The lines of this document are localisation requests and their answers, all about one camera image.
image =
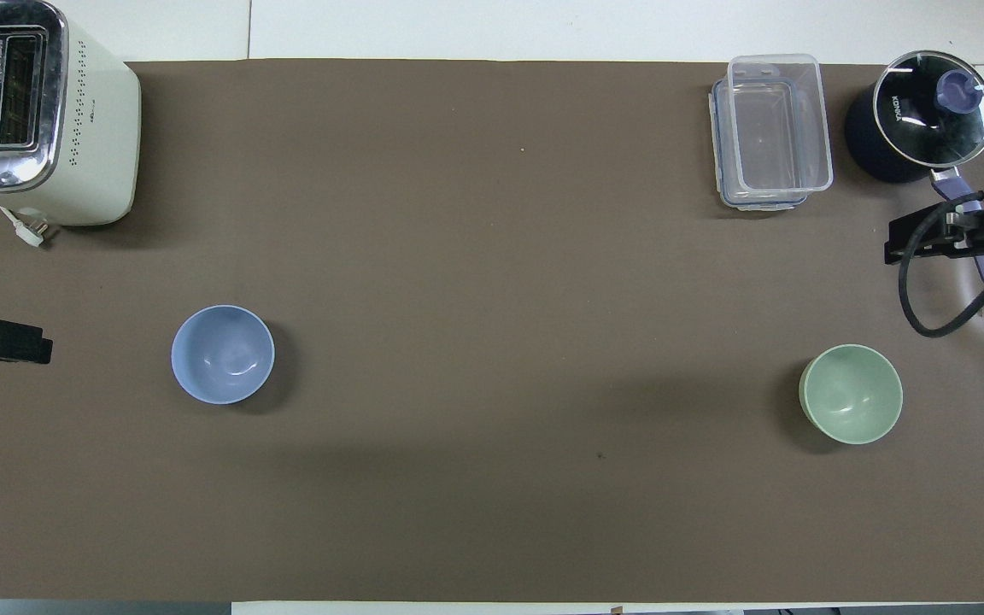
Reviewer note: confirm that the green bowl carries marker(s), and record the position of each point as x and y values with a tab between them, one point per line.
851	395

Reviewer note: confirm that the blue bowl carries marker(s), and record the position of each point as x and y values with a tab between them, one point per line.
223	354

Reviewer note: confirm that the glass pot lid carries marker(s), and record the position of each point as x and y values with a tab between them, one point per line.
919	120

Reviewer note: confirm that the dark blue pot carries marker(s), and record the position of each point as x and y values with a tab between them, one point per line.
863	137

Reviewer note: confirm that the clear plastic container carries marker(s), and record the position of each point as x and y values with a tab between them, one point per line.
781	128

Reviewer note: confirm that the blue-rimmed container lid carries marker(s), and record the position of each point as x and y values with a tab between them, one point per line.
718	145

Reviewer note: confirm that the cream toaster with chrome top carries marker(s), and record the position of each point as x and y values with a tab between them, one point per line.
95	128

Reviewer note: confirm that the white power plug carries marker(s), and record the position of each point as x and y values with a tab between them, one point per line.
31	231

